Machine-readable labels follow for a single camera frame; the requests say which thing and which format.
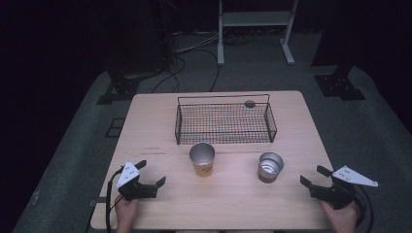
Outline black stand with base plate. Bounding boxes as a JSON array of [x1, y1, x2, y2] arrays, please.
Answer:
[[96, 0, 171, 106], [311, 0, 367, 102]]

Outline grey tape tab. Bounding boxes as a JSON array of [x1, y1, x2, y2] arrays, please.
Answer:
[[88, 196, 109, 209]]

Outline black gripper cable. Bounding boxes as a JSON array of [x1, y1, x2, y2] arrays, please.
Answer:
[[353, 183, 376, 233], [104, 165, 126, 233]]

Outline white metal desk frame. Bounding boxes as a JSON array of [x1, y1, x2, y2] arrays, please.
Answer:
[[217, 0, 299, 67]]

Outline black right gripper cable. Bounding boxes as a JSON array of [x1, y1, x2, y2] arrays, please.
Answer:
[[353, 183, 376, 233]]

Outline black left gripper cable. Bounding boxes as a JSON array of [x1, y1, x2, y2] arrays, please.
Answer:
[[104, 165, 126, 233]]

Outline black wire mesh basket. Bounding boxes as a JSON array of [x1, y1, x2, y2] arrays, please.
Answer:
[[174, 93, 278, 146]]

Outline person's left hand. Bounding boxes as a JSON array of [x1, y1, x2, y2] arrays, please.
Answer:
[[114, 193, 141, 227]]

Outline orange paper cup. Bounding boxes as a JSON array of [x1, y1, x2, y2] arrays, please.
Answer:
[[189, 142, 217, 179]]

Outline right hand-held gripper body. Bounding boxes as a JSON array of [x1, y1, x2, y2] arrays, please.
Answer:
[[309, 165, 379, 211]]

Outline white floor cables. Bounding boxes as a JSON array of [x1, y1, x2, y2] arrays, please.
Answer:
[[173, 30, 222, 55]]

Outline person's right hand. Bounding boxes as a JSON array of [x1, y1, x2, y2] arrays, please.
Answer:
[[321, 199, 360, 233]]

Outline silver metal cup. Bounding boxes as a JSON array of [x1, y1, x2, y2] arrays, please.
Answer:
[[257, 151, 285, 184]]

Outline black floor cable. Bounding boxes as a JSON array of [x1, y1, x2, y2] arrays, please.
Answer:
[[151, 48, 222, 94]]

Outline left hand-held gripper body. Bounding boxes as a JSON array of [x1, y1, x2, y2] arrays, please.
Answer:
[[116, 160, 159, 202]]

